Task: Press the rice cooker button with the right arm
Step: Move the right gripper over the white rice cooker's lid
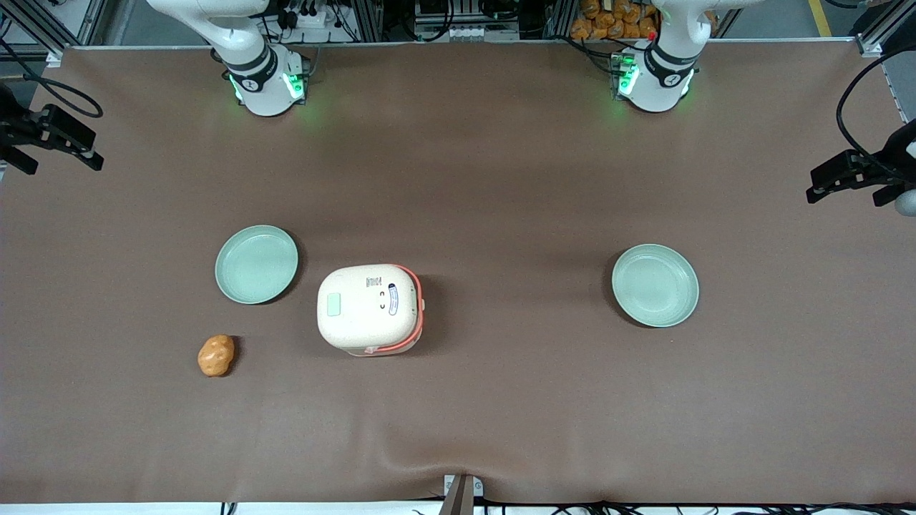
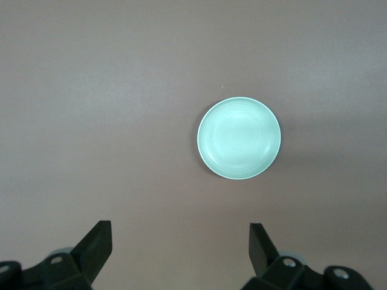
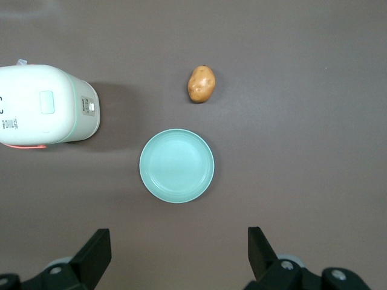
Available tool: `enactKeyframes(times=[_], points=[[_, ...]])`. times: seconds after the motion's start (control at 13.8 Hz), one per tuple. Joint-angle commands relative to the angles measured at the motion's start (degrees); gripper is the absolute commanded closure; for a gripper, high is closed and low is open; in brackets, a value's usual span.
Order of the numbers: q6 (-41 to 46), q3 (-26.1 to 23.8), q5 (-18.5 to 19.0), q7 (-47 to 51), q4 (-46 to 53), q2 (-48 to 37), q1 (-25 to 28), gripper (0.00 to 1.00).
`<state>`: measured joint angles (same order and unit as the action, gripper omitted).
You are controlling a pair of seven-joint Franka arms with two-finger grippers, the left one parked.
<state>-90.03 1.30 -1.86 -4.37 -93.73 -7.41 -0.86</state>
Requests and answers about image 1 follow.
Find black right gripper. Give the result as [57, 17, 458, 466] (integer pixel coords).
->
[0, 84, 105, 176]

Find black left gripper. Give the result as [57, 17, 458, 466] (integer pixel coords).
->
[807, 120, 916, 208]

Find cream rice cooker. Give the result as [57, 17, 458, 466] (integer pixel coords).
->
[317, 263, 426, 358]

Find pale green round plate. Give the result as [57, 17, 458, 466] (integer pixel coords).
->
[215, 225, 299, 305]
[611, 243, 700, 328]

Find orange brown toy potato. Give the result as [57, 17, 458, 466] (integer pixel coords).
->
[198, 334, 236, 378]

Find white power strip with plugs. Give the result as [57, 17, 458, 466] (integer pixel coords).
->
[278, 0, 341, 31]

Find pile of orange toy breads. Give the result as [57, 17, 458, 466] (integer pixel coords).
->
[570, 0, 661, 41]

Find brown table cloth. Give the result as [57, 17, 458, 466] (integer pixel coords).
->
[0, 43, 916, 505]

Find white socket strip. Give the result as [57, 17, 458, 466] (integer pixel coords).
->
[415, 21, 520, 41]

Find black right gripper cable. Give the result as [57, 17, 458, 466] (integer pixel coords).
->
[0, 39, 104, 121]

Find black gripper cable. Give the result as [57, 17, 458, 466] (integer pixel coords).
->
[836, 50, 916, 169]
[0, 39, 104, 121]

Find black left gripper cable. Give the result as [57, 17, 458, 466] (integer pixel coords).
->
[836, 50, 916, 169]

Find aluminium frame profile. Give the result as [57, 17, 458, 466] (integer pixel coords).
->
[0, 0, 108, 59]
[852, 0, 916, 58]

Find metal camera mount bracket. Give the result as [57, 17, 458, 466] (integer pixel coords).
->
[438, 474, 484, 515]

